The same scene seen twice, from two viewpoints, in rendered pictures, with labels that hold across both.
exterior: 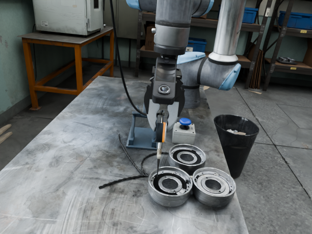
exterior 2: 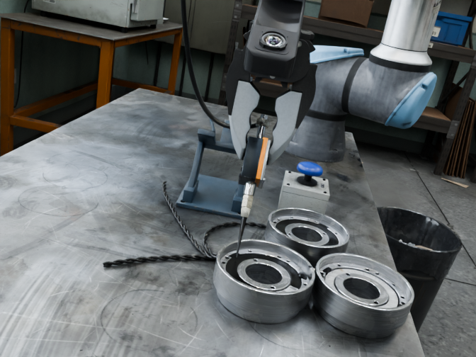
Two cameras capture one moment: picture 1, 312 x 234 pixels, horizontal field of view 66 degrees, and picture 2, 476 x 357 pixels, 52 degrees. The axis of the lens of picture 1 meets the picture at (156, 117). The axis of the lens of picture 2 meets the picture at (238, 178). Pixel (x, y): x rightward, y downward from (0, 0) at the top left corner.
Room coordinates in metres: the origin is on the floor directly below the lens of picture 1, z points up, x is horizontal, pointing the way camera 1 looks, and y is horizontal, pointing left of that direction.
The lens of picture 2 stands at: (0.00, -0.02, 1.10)
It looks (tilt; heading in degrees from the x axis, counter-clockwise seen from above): 21 degrees down; 2
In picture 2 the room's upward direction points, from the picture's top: 11 degrees clockwise
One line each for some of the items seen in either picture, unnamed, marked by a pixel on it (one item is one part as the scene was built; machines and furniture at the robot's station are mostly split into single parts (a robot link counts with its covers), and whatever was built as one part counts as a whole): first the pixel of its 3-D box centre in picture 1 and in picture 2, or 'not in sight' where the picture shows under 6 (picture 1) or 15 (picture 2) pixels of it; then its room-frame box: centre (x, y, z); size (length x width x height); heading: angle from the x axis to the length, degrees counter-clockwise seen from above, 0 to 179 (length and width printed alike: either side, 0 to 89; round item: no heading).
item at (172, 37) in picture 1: (169, 36); not in sight; (0.55, -0.01, 1.15); 0.08 x 0.08 x 0.05
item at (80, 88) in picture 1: (79, 61); (106, 82); (3.08, 1.07, 0.39); 1.50 x 0.62 x 0.78; 178
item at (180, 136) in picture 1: (183, 132); (304, 193); (0.72, -0.10, 0.82); 0.08 x 0.07 x 0.05; 178
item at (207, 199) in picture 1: (212, 186); (359, 295); (0.46, -0.16, 0.82); 0.10 x 0.10 x 0.04
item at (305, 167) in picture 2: (184, 126); (307, 179); (0.71, -0.10, 0.85); 0.04 x 0.04 x 0.05
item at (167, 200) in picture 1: (169, 186); (262, 280); (0.45, -0.05, 0.82); 0.10 x 0.10 x 0.04
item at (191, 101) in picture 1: (185, 92); (315, 128); (1.05, -0.13, 0.85); 0.15 x 0.15 x 0.10
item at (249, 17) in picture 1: (236, 14); (427, 25); (4.14, -1.09, 1.11); 0.52 x 0.38 x 0.22; 88
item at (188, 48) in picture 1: (189, 45); not in sight; (4.16, -0.44, 0.56); 0.52 x 0.38 x 0.22; 85
